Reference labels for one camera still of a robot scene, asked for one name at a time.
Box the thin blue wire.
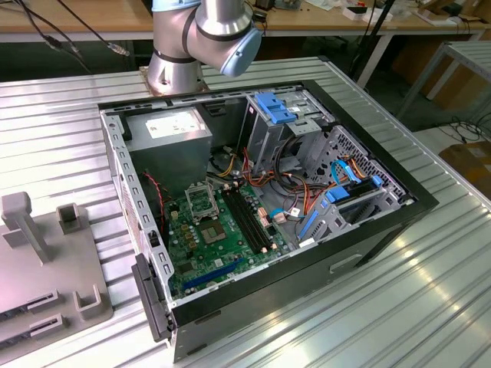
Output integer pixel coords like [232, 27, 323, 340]
[269, 208, 297, 225]

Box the black RAM slot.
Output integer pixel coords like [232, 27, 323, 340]
[223, 189, 261, 253]
[233, 187, 271, 250]
[228, 189, 265, 251]
[238, 186, 276, 248]

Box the black camera cable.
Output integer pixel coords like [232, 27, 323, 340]
[63, 0, 128, 58]
[18, 0, 93, 74]

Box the grey metal frame table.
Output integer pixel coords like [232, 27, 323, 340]
[397, 40, 491, 123]

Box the long blue expansion slot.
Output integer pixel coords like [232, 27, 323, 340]
[182, 257, 246, 292]

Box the grey parts rack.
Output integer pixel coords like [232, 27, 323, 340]
[0, 190, 115, 348]

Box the blue SATA wire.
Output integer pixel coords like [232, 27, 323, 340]
[330, 159, 364, 189]

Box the blue disk bay lever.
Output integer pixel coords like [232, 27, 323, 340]
[298, 209, 320, 242]

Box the grey power supply unit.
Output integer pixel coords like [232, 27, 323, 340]
[124, 106, 213, 200]

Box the grey disk bay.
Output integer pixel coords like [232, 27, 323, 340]
[297, 176, 407, 246]

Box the metal socket cover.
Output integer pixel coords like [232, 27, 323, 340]
[185, 182, 219, 224]

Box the CPU socket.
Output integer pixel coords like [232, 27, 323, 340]
[198, 218, 228, 246]

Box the blue drive bay latch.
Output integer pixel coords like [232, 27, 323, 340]
[255, 91, 299, 126]

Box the black disk drive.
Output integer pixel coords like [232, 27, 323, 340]
[337, 178, 379, 200]

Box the long wooden desk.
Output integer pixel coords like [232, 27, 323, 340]
[0, 0, 491, 43]

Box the white box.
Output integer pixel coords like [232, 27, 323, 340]
[342, 5, 393, 23]

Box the red black twisted wire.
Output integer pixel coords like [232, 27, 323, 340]
[141, 171, 166, 235]

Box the green motherboard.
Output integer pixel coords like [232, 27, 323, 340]
[163, 182, 295, 301]

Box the black open PC case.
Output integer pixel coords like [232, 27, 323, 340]
[97, 78, 441, 364]

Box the brown cardboard box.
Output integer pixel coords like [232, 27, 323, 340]
[439, 140, 491, 192]

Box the black tripod pole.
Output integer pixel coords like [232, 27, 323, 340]
[347, 0, 398, 84]

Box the blue disk carrier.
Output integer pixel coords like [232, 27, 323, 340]
[325, 186, 352, 204]

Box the black case fan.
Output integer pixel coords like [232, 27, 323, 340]
[142, 168, 172, 237]

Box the power wire bundle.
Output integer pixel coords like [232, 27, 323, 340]
[206, 143, 334, 215]

